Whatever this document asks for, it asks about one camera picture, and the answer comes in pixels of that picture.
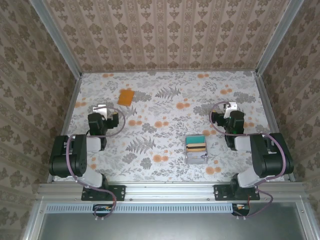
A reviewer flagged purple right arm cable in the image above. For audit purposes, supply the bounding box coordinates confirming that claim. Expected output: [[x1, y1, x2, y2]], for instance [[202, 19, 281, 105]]
[[210, 101, 288, 221]]

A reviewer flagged plain teal card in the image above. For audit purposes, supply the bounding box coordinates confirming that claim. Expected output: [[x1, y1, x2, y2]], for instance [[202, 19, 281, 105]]
[[186, 135, 206, 145]]

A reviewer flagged floral patterned table cover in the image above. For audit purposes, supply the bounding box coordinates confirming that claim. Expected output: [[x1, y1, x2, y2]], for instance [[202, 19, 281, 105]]
[[53, 71, 286, 183]]

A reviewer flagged orange card holder wallet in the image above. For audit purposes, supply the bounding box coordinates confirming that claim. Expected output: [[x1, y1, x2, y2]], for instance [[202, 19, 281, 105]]
[[117, 89, 135, 107]]

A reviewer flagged tan card with black stripe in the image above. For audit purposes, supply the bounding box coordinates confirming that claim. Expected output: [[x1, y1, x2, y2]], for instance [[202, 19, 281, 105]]
[[186, 142, 207, 153]]

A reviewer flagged grey slotted cable duct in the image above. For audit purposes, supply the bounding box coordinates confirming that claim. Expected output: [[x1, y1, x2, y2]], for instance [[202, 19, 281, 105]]
[[45, 202, 235, 214]]

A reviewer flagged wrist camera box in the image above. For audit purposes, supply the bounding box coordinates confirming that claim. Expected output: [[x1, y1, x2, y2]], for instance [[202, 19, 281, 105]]
[[223, 101, 238, 113], [92, 104, 109, 119]]

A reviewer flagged aluminium mounting rail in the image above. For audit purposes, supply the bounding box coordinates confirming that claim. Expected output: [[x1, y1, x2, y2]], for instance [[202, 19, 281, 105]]
[[36, 181, 307, 201]]

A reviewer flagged clear plastic card box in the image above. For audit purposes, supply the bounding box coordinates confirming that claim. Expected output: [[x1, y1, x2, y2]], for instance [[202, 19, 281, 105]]
[[184, 135, 209, 165]]

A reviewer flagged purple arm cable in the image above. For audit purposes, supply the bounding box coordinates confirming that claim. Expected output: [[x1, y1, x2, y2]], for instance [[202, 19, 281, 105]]
[[65, 104, 126, 222], [210, 101, 288, 221]]

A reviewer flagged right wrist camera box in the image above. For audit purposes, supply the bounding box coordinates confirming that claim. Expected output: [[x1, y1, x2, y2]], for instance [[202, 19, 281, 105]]
[[223, 101, 238, 113]]

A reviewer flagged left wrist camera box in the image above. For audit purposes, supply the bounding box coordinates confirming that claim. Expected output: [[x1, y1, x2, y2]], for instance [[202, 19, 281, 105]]
[[92, 104, 109, 119]]

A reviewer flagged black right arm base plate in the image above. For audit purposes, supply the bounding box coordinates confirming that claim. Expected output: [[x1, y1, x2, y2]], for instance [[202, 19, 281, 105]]
[[214, 184, 261, 202]]

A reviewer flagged aluminium frame post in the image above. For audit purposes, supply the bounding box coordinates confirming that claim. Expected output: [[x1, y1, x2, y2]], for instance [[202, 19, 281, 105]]
[[27, 0, 83, 78], [255, 0, 306, 77]]

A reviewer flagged aluminium side rail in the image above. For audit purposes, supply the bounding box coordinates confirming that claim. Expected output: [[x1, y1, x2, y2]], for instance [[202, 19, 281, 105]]
[[46, 73, 83, 183], [253, 71, 296, 183]]

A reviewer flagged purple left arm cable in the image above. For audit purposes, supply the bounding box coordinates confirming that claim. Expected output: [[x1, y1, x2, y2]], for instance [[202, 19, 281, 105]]
[[65, 104, 126, 222]]

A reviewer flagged grey sheet metal panel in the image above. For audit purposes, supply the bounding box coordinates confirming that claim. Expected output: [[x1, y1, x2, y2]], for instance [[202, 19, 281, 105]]
[[41, 212, 302, 240]]

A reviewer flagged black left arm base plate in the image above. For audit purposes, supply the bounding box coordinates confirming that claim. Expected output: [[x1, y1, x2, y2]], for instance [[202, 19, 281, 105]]
[[81, 184, 126, 202]]

